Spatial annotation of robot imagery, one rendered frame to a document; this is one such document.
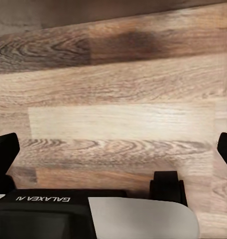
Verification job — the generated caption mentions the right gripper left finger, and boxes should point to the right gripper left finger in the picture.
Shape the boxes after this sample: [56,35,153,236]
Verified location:
[0,132,20,182]

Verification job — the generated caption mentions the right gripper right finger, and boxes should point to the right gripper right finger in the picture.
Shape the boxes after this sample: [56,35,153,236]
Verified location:
[217,132,227,164]

